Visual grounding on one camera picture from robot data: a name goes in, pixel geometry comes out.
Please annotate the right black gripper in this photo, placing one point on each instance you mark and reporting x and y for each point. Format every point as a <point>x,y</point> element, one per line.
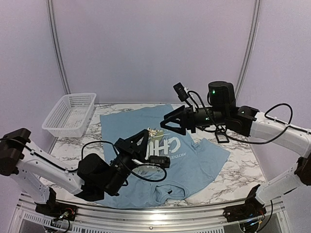
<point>188,121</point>

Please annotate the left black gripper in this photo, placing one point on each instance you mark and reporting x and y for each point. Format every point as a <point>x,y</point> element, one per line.
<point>126,147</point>

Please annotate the light blue printed t-shirt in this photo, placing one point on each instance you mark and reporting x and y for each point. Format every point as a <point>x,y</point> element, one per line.
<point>193,165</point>

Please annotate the white perforated plastic basket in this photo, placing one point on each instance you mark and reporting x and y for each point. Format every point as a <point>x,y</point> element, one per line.
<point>70,116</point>

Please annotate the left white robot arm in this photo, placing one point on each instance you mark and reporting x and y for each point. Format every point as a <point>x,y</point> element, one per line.
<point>21,159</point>

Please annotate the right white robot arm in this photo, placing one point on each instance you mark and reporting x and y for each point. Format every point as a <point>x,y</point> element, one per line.
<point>249,122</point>

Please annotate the black square box lid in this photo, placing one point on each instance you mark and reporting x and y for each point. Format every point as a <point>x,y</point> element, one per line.
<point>221,137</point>

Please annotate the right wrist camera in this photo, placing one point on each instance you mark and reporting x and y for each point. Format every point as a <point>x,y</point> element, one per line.
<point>181,92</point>

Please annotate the aluminium front rail frame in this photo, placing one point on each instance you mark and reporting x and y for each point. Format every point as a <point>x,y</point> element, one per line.
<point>93,218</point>

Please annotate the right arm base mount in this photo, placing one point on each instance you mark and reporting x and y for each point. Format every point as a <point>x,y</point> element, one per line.
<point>249,209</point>

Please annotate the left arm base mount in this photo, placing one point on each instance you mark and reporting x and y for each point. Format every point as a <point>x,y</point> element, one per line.
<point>54,208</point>

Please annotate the right wall aluminium profile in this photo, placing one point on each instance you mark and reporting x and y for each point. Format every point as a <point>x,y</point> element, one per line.
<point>250,43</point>

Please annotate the wall aluminium profile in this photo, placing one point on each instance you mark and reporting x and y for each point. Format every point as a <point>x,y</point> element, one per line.
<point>250,43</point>
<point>56,46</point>

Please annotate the left wall aluminium profile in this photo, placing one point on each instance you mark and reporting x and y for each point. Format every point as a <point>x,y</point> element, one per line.
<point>56,46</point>

